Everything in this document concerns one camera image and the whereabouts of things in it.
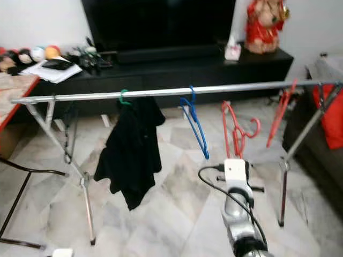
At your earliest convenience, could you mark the red cushion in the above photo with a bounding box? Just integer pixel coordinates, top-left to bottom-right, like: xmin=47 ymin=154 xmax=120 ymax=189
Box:
xmin=312 ymin=83 xmax=343 ymax=150

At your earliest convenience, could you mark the dark grey sofa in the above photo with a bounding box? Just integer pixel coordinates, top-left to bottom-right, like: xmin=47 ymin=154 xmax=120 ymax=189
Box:
xmin=281 ymin=54 xmax=343 ymax=183

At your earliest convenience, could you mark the small white pink box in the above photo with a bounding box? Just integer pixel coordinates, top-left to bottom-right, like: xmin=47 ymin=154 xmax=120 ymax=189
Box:
xmin=224 ymin=36 xmax=243 ymax=61

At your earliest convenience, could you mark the green black gadget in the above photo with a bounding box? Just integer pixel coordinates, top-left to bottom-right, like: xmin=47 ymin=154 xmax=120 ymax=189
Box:
xmin=69 ymin=37 xmax=114 ymax=73

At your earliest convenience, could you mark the white round plush doll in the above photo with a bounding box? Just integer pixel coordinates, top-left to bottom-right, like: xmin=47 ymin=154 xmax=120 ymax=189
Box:
xmin=31 ymin=47 xmax=46 ymax=63

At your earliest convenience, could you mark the red gold figurine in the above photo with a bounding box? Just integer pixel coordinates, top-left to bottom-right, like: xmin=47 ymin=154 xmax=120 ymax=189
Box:
xmin=245 ymin=0 xmax=290 ymax=55

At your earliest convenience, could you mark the orange round plush toy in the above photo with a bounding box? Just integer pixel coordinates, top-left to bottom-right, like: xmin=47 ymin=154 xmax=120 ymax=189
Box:
xmin=44 ymin=45 xmax=61 ymax=61

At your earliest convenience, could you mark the red plastic hanger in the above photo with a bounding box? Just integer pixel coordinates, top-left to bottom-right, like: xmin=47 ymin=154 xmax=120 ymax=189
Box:
xmin=266 ymin=79 xmax=299 ymax=149
xmin=221 ymin=101 xmax=262 ymax=158

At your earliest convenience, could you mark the blue plastic hanger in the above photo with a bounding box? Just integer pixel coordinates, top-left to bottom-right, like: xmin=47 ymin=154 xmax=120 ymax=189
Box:
xmin=180 ymin=86 xmax=210 ymax=160

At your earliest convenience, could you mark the dark brown plush doll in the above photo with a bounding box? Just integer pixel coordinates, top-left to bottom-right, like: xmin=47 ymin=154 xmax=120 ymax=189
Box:
xmin=8 ymin=49 xmax=32 ymax=73

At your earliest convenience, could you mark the green hanger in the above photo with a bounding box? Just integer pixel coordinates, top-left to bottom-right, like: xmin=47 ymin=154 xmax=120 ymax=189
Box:
xmin=119 ymin=89 xmax=132 ymax=106

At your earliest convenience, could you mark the black television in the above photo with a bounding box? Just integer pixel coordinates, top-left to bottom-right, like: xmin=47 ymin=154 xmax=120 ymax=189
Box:
xmin=81 ymin=0 xmax=237 ymax=51

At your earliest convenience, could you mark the marble folding table red edge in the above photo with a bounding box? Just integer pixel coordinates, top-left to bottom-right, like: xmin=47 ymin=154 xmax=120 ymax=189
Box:
xmin=0 ymin=72 xmax=70 ymax=250

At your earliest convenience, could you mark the black t-shirt green logo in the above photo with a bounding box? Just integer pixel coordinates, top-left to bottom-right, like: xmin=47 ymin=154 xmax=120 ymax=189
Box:
xmin=94 ymin=96 xmax=167 ymax=211

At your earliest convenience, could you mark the black wallet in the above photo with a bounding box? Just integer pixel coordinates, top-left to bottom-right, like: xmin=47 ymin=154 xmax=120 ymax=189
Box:
xmin=41 ymin=59 xmax=74 ymax=71

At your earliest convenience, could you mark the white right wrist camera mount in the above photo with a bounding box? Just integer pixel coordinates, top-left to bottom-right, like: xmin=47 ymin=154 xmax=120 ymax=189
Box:
xmin=223 ymin=158 xmax=249 ymax=185

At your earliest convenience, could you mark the silver metal clothes rack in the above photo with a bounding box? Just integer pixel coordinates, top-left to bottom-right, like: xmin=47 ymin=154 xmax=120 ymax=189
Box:
xmin=10 ymin=78 xmax=343 ymax=246

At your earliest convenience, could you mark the black soundbar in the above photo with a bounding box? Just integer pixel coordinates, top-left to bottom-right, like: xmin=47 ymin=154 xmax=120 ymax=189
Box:
xmin=115 ymin=44 xmax=226 ymax=65

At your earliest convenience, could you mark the black tv cabinet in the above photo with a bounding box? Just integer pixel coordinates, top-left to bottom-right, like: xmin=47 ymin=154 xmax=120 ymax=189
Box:
xmin=27 ymin=47 xmax=295 ymax=116

